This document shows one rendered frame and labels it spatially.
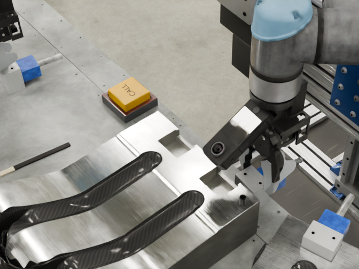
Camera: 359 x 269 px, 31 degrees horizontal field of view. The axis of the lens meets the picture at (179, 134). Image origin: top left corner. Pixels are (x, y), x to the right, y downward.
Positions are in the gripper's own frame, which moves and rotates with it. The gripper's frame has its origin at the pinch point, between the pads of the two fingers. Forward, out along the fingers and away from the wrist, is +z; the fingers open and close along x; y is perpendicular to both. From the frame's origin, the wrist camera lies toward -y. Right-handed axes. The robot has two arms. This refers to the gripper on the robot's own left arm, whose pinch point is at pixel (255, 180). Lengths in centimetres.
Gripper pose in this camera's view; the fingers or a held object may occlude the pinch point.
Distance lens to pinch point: 109.6
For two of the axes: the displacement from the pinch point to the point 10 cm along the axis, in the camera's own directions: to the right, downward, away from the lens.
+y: 8.2, -4.3, 3.7
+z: 0.3, 6.8, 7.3
